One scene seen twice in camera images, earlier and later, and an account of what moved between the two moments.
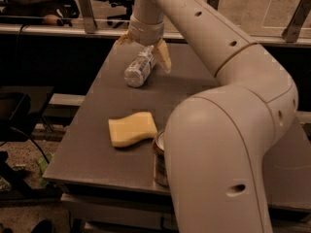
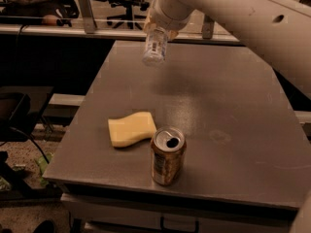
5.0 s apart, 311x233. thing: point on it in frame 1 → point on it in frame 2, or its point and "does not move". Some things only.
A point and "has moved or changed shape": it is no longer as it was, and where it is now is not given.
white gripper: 146,33 → 165,17
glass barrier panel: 106,11 does not move
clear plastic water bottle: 139,67 has moved or changed shape
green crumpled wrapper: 43,164 does not move
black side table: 20,107 does not move
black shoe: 43,226 does not move
